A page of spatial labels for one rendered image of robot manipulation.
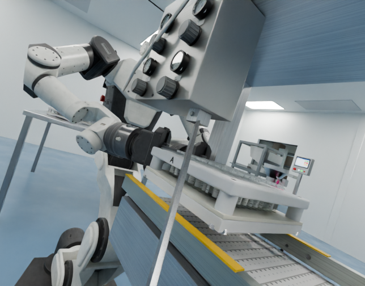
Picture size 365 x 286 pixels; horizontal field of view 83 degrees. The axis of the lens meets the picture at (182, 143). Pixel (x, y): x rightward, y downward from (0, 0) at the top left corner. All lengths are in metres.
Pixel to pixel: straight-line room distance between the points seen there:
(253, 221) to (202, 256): 0.10
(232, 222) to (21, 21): 5.49
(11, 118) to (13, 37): 1.56
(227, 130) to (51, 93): 0.52
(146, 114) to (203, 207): 0.66
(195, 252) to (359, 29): 0.42
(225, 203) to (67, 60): 0.67
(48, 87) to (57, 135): 4.73
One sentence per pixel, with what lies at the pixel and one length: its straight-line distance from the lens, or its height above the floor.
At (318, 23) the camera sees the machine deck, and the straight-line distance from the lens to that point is 0.46.
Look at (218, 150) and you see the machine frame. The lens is 0.69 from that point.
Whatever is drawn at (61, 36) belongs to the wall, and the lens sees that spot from 5.54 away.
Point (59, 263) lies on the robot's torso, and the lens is 1.17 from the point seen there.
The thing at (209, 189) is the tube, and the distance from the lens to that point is 0.36.
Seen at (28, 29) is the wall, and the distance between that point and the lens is 5.56.
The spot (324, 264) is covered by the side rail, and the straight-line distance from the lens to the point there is 0.50.
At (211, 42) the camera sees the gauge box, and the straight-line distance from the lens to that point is 0.35.
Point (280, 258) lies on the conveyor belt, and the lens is 0.49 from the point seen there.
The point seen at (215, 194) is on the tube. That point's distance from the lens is 0.35.
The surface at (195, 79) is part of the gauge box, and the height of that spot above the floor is 1.07.
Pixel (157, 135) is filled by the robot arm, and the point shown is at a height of 0.98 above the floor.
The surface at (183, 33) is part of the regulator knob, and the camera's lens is 0.37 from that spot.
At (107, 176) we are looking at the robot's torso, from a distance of 0.85.
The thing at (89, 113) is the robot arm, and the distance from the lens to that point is 0.68.
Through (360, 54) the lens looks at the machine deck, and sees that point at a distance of 0.54.
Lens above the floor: 0.97
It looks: 1 degrees up
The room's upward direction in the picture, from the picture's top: 19 degrees clockwise
